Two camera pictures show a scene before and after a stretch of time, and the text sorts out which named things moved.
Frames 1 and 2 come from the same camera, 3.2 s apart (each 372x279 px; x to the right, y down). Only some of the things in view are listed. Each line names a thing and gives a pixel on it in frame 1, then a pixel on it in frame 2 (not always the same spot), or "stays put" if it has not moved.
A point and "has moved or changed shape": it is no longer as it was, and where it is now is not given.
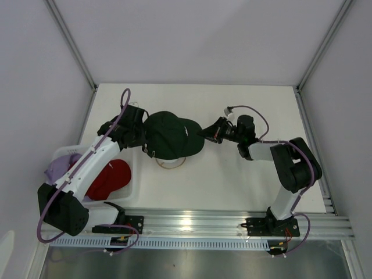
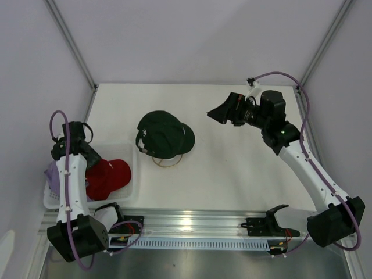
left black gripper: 141,140 → 93,158
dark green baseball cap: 169,136 has moved or changed shape
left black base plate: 135,220 stays put
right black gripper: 211,133 → 231,109
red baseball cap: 115,174 stays put
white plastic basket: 131,196 stays put
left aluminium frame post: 67,35 stays put
